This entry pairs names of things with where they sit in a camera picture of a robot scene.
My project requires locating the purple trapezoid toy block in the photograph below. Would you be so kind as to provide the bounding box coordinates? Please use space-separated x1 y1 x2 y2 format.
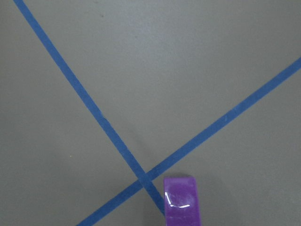
164 177 201 226

